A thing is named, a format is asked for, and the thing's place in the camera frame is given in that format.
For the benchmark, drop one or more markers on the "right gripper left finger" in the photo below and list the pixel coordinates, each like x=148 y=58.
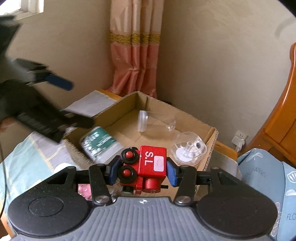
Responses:
x=101 y=176

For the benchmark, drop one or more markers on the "white wall plug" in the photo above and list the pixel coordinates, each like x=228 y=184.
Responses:
x=239 y=140

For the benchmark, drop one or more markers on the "person left hand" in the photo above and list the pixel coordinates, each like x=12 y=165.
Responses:
x=6 y=123

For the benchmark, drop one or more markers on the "checked blanket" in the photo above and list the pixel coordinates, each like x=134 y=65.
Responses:
x=32 y=161

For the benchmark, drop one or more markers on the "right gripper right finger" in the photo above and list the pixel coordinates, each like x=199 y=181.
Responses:
x=184 y=179

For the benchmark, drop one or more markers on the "wooden headboard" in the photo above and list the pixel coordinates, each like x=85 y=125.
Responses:
x=277 y=134

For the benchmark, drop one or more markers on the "open cardboard box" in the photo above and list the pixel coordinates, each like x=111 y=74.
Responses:
x=120 y=121

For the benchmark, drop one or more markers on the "green medical bottle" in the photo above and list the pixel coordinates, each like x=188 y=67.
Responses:
x=99 y=146

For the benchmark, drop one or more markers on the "clear jar happy label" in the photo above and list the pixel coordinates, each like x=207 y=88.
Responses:
x=151 y=122

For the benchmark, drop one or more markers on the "pink keychain charm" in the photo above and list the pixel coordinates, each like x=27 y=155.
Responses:
x=85 y=191

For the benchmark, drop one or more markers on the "window frame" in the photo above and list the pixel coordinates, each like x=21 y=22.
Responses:
x=21 y=8

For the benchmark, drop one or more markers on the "red toy train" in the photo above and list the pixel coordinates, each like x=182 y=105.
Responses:
x=143 y=170

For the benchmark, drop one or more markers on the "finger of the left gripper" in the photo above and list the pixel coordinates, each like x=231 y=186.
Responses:
x=77 y=120
x=32 y=73

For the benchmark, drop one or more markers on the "clear jar red label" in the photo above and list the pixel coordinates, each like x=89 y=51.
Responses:
x=187 y=149

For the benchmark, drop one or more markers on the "blue floral pillow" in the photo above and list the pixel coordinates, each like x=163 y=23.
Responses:
x=284 y=228

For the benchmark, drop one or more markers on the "pink orange curtain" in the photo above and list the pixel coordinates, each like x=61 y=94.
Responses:
x=135 y=35

